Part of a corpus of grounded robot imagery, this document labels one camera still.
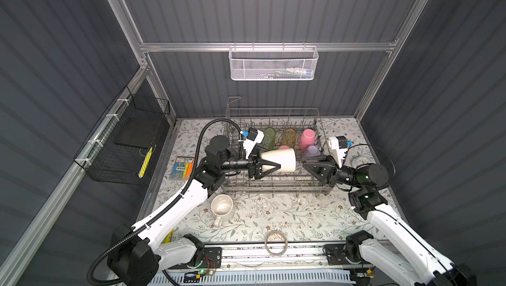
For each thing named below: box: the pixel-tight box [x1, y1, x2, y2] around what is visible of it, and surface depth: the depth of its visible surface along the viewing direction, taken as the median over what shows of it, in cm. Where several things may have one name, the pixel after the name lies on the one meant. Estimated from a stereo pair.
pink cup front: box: [299, 129, 316, 151], surface depth 96 cm
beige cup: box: [260, 148, 297, 173], surface depth 61 cm
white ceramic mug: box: [210, 193, 234, 229], surface depth 82 cm
